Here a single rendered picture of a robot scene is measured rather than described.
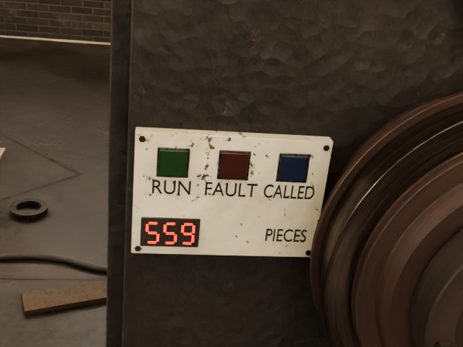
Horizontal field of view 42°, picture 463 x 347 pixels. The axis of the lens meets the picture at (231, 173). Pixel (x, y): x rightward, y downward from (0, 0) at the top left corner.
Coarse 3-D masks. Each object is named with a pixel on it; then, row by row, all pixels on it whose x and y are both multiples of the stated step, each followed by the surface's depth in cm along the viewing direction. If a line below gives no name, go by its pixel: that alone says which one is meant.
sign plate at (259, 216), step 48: (144, 144) 78; (192, 144) 79; (240, 144) 80; (288, 144) 80; (144, 192) 81; (192, 192) 82; (240, 192) 82; (288, 192) 83; (144, 240) 83; (240, 240) 86; (288, 240) 86
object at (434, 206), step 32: (448, 160) 68; (416, 192) 68; (448, 192) 68; (384, 224) 70; (416, 224) 69; (448, 224) 68; (384, 256) 71; (416, 256) 69; (352, 288) 74; (384, 288) 72; (384, 320) 73
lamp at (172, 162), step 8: (160, 152) 78; (168, 152) 78; (176, 152) 78; (184, 152) 79; (160, 160) 79; (168, 160) 79; (176, 160) 79; (184, 160) 79; (160, 168) 79; (168, 168) 79; (176, 168) 79; (184, 168) 79; (184, 176) 80
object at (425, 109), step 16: (448, 96) 73; (416, 112) 73; (432, 112) 73; (384, 128) 82; (400, 128) 74; (368, 144) 83; (384, 144) 74; (352, 160) 84; (368, 160) 75; (352, 176) 76; (336, 192) 76; (320, 224) 78; (320, 240) 79; (320, 304) 83
